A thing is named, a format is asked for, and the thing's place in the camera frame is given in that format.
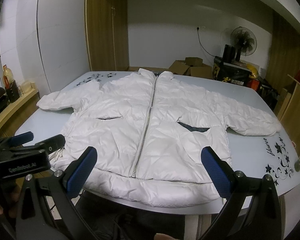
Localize wooden side shelf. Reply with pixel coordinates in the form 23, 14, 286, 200
0, 88, 39, 138

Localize wooden cabinet right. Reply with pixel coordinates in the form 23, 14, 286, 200
280, 75, 300, 153

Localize black power cable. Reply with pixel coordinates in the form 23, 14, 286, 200
196, 26, 224, 58

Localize yellow helmet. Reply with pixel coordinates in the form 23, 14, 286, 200
246, 63, 258, 79

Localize black standing fan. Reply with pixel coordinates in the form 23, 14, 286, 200
230, 27, 257, 62

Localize brown cardboard box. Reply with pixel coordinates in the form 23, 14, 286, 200
168, 57, 212, 79

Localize white puffer jacket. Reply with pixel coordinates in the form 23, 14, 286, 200
37, 69, 281, 207

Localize black yellow delivery box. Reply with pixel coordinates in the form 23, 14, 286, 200
212, 56, 253, 87

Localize oil bottle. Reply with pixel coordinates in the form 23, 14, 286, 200
3, 65, 20, 103

